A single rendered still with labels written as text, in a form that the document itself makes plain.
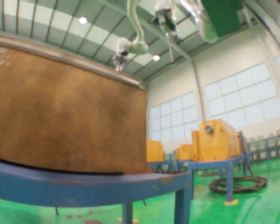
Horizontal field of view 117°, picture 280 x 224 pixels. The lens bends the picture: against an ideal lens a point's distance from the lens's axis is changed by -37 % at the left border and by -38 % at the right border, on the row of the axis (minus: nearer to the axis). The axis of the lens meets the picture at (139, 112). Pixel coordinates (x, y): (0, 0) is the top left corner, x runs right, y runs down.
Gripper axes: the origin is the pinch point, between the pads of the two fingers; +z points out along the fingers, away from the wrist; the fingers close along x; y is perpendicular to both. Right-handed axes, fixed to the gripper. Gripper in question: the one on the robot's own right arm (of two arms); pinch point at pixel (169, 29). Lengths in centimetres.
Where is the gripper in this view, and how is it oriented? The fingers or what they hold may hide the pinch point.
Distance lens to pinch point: 76.6
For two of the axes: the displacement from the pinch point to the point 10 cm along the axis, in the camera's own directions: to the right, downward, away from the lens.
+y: 7.5, -2.2, -6.2
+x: 6.6, 2.6, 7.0
